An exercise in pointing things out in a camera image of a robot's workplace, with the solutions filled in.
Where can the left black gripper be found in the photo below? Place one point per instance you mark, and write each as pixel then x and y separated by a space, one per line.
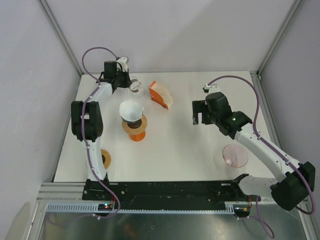
pixel 127 79

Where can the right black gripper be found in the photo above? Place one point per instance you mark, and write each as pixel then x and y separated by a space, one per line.
pixel 198 107

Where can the clear glass carafe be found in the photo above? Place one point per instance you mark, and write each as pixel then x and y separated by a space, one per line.
pixel 136 88

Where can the white paper coffee filter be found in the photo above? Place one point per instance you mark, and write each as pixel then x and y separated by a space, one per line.
pixel 131 110

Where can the blue glass dripper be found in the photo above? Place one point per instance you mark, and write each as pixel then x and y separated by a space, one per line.
pixel 130 121

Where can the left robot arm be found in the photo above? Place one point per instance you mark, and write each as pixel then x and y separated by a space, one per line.
pixel 86 118

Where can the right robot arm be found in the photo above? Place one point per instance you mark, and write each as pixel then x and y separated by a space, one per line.
pixel 292 181

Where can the orange coffee filter box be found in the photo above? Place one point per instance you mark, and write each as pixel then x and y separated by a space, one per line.
pixel 161 95

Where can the orange glass carafe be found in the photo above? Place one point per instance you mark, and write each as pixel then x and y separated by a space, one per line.
pixel 138 137

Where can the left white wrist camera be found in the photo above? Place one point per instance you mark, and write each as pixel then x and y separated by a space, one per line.
pixel 123 63

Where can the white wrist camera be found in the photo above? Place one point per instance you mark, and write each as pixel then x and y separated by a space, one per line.
pixel 211 88
pixel 123 63

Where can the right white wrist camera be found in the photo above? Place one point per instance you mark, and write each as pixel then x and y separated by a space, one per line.
pixel 211 88

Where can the aluminium frame post left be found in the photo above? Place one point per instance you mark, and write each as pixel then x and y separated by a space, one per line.
pixel 48 13

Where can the aluminium frame post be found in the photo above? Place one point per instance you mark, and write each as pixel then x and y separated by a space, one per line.
pixel 280 35
pixel 48 13

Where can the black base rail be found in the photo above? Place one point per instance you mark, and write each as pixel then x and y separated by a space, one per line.
pixel 168 194

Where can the white cable duct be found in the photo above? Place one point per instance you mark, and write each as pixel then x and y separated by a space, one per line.
pixel 105 208

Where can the aluminium frame post right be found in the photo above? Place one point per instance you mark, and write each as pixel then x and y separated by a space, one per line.
pixel 280 35

